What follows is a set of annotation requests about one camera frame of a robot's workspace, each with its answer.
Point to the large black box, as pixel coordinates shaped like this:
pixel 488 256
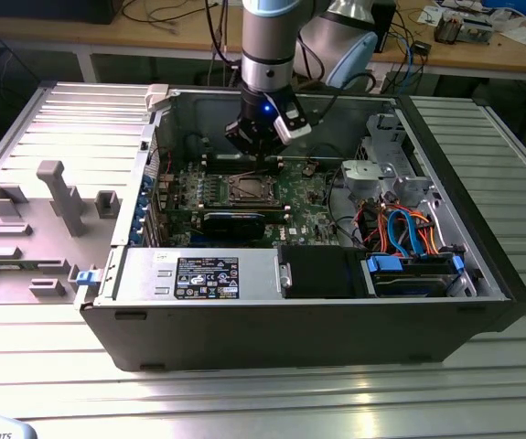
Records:
pixel 47 11

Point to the black open PC case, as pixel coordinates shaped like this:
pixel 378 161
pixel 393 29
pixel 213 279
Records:
pixel 267 334

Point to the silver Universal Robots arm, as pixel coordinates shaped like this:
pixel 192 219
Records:
pixel 267 46

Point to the wooden workbench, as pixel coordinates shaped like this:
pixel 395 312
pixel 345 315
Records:
pixel 107 32

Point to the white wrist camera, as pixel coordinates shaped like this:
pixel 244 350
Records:
pixel 292 125

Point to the grey metal drive cage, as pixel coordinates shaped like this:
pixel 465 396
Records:
pixel 383 137

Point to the black hard disk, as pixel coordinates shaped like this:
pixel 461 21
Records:
pixel 409 287

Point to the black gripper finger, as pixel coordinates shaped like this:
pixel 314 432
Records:
pixel 269 144
pixel 242 137

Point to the small metal box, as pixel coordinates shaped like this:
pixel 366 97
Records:
pixel 477 32

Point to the green motherboard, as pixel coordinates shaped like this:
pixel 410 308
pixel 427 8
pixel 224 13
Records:
pixel 308 215

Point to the small blue disk carrier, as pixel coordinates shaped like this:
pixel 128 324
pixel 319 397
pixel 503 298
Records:
pixel 86 277

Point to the grey power supply unit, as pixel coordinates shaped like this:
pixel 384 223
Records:
pixel 143 274

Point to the black graphics card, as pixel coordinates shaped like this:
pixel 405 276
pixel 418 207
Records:
pixel 232 226

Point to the grey parts rack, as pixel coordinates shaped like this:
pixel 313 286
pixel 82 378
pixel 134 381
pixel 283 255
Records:
pixel 38 242

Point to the copper finned heat sink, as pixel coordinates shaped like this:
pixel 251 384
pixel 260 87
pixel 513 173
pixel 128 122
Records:
pixel 447 29

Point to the CPU socket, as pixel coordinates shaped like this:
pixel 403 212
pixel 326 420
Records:
pixel 231 200

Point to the black plastic shroud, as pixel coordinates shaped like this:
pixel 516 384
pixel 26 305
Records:
pixel 317 272

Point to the silver CPU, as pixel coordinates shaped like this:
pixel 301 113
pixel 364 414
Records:
pixel 252 187

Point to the blue carrier in disk bay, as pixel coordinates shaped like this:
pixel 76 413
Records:
pixel 383 264

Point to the black RAM slot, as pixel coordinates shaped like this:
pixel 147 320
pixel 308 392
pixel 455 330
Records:
pixel 217 157
pixel 217 164
pixel 276 208

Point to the black tower device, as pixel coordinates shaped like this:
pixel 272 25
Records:
pixel 387 23

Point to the white case latch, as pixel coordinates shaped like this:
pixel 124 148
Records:
pixel 157 97

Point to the grey round-top metal bracket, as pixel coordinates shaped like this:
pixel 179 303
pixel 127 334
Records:
pixel 363 176

